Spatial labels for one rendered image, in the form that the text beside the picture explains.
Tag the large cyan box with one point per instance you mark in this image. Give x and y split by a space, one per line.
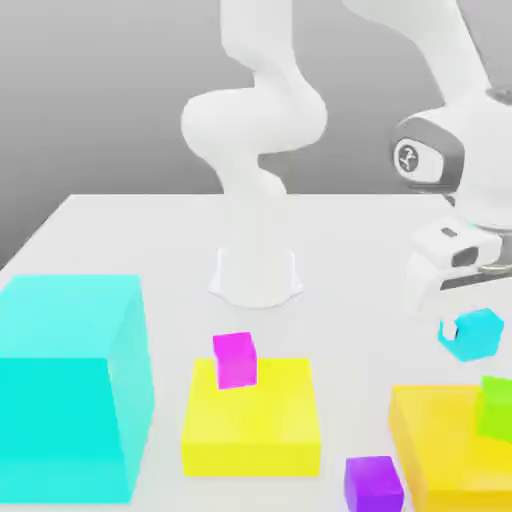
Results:
60 400

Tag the small magenta cube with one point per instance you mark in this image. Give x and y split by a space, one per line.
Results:
235 360

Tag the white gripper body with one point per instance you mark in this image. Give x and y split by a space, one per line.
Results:
424 288

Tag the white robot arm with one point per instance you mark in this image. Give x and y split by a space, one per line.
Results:
256 120

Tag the small cyan cube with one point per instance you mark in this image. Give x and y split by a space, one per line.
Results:
478 336

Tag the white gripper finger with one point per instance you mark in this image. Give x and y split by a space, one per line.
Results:
448 330

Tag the large orange box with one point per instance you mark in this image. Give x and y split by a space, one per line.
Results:
436 440

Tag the large yellow box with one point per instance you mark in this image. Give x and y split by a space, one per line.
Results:
256 424

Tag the small green cube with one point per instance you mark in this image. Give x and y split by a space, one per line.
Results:
496 408

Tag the small purple cube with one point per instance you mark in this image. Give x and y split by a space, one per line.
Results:
372 484

